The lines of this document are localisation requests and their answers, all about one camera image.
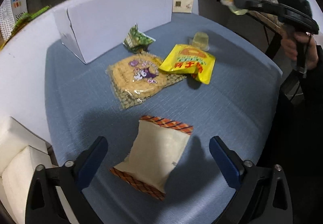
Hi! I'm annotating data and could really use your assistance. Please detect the yellow tissue pack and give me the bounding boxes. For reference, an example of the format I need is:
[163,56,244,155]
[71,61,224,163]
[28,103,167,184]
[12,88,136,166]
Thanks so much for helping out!
[172,0,194,13]

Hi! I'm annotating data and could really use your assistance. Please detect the right hand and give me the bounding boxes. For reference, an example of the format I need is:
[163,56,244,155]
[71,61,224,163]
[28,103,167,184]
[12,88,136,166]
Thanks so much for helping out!
[280,31,319,70]

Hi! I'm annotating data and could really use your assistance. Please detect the green pea snack packet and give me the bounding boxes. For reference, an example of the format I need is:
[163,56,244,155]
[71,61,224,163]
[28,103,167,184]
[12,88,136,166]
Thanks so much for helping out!
[123,24,155,54]

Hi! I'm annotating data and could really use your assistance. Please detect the dark wooden side table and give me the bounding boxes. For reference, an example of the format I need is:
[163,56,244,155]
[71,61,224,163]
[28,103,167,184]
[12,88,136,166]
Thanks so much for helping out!
[198,0,282,60]

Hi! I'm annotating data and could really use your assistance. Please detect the beige orange-trimmed snack bag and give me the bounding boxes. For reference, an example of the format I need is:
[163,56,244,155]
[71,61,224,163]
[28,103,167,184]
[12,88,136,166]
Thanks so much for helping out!
[109,115,194,201]

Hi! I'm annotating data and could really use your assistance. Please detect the blue table cloth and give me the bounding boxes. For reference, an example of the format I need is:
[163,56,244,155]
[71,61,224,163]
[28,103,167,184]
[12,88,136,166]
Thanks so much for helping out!
[45,13,282,223]

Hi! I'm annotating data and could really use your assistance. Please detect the green snack packets on sill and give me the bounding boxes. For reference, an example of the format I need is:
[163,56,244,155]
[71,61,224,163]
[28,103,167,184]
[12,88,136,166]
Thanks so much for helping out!
[11,6,50,36]

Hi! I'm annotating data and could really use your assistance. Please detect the Kuromi cracker bag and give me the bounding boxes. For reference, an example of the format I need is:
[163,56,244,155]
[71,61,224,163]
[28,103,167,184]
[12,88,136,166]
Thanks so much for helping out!
[106,52,186,109]

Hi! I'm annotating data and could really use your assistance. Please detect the yellow sunflower seed bag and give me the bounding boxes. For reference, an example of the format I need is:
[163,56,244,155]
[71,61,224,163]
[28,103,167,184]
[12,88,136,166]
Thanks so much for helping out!
[159,44,216,84]

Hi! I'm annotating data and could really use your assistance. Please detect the white sofa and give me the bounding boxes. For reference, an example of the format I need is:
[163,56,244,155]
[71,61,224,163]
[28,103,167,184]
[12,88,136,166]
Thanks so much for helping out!
[1,117,52,223]

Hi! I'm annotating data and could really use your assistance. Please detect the white cardboard storage box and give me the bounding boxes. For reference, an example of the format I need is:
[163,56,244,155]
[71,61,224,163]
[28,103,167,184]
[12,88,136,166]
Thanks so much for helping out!
[54,0,173,64]

